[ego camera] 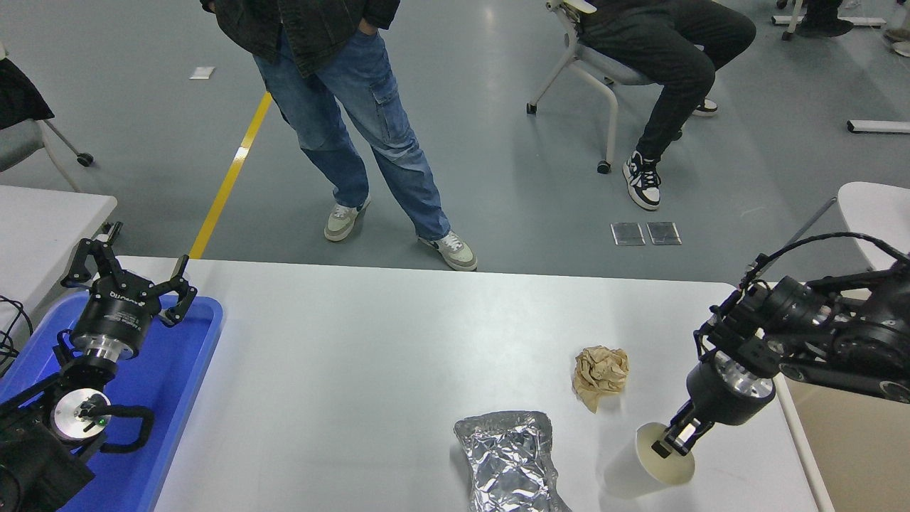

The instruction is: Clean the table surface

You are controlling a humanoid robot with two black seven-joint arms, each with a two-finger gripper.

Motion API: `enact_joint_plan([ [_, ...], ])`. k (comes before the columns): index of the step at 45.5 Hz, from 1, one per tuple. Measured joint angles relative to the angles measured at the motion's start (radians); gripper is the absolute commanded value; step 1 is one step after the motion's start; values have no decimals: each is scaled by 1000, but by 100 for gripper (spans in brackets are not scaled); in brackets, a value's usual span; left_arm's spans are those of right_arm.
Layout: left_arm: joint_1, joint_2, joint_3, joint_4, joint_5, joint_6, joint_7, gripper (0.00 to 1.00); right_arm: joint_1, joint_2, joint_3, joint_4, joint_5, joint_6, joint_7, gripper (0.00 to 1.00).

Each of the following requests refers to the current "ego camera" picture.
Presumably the left gripper body black drum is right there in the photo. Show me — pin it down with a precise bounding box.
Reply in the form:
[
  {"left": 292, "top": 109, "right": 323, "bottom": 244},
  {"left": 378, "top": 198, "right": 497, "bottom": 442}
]
[{"left": 70, "top": 281, "right": 161, "bottom": 348}]

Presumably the right gripper body black drum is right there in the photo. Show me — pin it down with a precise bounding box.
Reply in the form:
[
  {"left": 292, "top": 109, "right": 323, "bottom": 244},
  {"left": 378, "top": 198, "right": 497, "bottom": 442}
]
[{"left": 686, "top": 359, "right": 774, "bottom": 427}]

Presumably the pale paper cup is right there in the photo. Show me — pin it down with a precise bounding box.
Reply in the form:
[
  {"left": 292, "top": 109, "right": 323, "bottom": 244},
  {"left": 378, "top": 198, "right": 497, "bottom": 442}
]
[{"left": 603, "top": 423, "right": 696, "bottom": 498}]

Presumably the tan paper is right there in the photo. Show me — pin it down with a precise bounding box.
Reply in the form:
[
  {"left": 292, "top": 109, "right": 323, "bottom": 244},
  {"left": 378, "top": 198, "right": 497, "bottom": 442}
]
[{"left": 572, "top": 346, "right": 631, "bottom": 415}]

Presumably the foil tray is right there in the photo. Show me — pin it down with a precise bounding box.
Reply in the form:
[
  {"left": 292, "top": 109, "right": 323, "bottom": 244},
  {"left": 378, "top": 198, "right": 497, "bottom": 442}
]
[{"left": 454, "top": 410, "right": 573, "bottom": 512}]

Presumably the white rectangular side table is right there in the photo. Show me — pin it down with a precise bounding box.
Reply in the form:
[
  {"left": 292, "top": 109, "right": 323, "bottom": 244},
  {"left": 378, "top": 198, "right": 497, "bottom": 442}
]
[{"left": 0, "top": 185, "right": 118, "bottom": 335}]

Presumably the blue plastic tray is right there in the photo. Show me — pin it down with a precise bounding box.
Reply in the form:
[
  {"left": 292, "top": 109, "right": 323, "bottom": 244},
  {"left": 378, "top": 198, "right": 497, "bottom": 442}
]
[{"left": 0, "top": 292, "right": 225, "bottom": 512}]

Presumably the grey chair with castors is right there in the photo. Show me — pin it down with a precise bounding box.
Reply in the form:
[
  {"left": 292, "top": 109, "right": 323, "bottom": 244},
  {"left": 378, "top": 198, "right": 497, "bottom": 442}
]
[{"left": 0, "top": 43, "right": 95, "bottom": 193}]

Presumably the large pale bin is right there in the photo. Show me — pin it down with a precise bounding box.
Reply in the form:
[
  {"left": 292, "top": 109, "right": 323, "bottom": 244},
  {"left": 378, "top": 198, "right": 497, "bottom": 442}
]
[{"left": 742, "top": 282, "right": 910, "bottom": 512}]

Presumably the black garment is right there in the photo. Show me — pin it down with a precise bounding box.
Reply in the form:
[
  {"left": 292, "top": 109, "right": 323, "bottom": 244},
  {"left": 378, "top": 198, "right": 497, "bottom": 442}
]
[{"left": 0, "top": 58, "right": 55, "bottom": 131}]

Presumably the white round table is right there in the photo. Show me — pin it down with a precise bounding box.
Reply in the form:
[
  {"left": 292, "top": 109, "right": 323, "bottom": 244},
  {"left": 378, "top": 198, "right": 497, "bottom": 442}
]
[{"left": 782, "top": 181, "right": 910, "bottom": 274}]

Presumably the grey white-framed chair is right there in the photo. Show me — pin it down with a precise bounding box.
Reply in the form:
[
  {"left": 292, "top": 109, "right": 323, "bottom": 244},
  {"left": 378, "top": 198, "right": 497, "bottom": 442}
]
[{"left": 526, "top": 0, "right": 719, "bottom": 175}]

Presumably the white floor bar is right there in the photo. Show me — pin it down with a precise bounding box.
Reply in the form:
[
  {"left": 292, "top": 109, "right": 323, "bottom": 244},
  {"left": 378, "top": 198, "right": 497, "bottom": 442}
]
[{"left": 847, "top": 119, "right": 910, "bottom": 134}]

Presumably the white stand base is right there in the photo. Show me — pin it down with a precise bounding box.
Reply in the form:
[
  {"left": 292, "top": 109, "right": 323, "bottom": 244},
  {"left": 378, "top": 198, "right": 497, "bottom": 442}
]
[{"left": 772, "top": 0, "right": 887, "bottom": 40}]

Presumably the black cable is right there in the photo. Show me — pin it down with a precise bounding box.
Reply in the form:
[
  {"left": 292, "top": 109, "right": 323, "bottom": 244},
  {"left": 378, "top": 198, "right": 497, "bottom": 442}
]
[{"left": 0, "top": 295, "right": 34, "bottom": 378}]

